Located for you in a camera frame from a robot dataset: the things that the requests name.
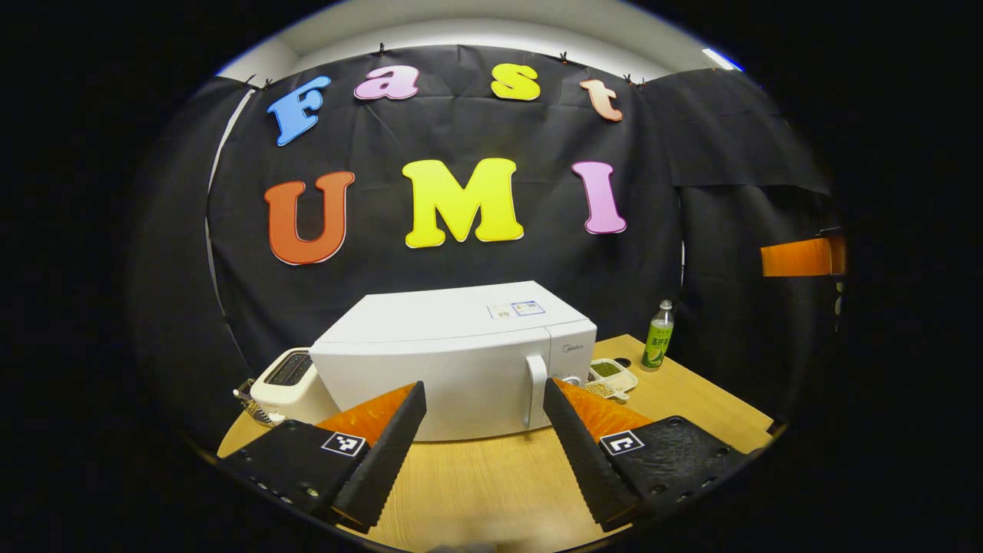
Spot white microwave oven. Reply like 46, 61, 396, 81
309, 280, 598, 442

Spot steel wire basket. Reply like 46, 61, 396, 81
233, 378, 275, 426

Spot white divided tray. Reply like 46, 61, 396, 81
586, 358, 639, 402

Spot green drink bottle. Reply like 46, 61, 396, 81
640, 300, 675, 372

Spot white toaster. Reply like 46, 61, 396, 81
250, 347, 340, 427

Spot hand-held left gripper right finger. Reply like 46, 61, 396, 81
542, 377, 757, 532

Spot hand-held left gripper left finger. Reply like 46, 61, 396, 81
217, 380, 428, 536

